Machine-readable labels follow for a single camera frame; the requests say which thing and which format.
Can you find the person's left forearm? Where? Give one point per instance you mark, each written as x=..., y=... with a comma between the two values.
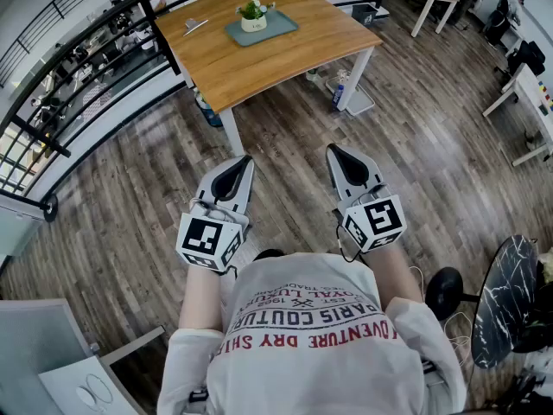
x=198, y=296

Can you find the potted white flower plant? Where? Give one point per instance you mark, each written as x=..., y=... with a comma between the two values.
x=253, y=24

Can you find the black marble round table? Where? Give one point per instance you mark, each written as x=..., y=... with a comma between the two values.
x=503, y=301

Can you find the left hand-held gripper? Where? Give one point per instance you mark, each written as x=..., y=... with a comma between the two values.
x=203, y=236

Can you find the black metal railing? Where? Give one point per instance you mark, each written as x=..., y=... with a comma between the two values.
x=149, y=20

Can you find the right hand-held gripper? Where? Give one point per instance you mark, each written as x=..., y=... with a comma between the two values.
x=380, y=221

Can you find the blue bottle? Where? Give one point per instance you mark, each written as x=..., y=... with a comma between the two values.
x=338, y=97

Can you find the person's white printed shirt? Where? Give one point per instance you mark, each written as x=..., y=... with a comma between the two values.
x=311, y=361

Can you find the grey-green tray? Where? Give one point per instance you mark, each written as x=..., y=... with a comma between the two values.
x=281, y=26

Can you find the black office chair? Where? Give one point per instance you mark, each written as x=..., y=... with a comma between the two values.
x=527, y=56

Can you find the wooden table with white legs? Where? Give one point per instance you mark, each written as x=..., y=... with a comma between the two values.
x=259, y=63

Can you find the grey bin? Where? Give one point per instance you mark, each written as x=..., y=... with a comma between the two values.
x=366, y=14

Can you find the blue water jug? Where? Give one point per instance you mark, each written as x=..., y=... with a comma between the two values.
x=209, y=110

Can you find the white cabinet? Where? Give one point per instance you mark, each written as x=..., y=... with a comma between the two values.
x=39, y=344

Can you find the person's right forearm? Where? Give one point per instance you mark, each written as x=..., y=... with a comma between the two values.
x=395, y=275

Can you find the metal clip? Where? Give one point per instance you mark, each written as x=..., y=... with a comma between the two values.
x=194, y=27

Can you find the white desk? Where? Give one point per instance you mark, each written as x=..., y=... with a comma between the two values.
x=525, y=89

